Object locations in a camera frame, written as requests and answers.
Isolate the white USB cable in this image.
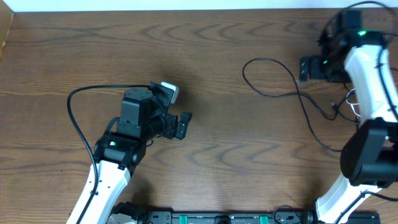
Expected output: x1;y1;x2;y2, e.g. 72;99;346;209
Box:
345;88;363;118

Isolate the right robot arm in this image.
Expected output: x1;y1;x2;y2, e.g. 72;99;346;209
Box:
299;8;397;223

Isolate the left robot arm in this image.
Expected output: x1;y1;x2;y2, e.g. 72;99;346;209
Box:
67;82;192;223

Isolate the left camera black cable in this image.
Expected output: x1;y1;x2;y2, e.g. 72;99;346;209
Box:
67;84;152;224

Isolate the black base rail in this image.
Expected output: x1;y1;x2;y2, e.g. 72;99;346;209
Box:
108;202;380;224

